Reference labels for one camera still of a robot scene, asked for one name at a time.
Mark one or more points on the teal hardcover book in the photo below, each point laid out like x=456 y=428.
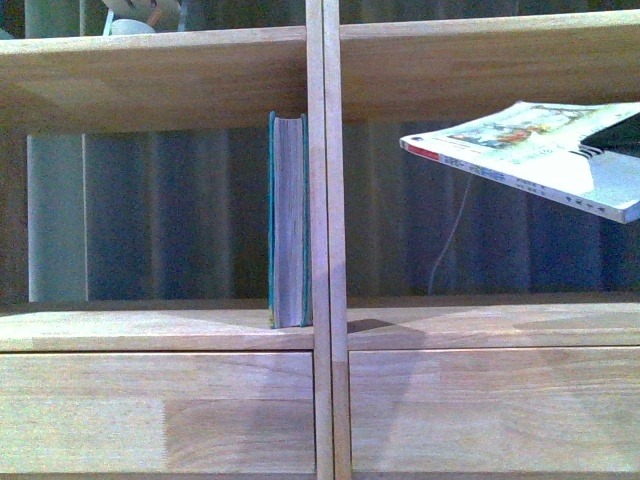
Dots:
x=289 y=267

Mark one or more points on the illustrated white paperback book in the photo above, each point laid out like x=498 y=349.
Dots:
x=583 y=156

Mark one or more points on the white figurine on shelf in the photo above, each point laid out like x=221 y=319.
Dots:
x=141 y=17

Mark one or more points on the dark pleated curtain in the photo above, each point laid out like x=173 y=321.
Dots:
x=137 y=169

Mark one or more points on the light wooden bookshelf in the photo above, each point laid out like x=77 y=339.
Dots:
x=505 y=387

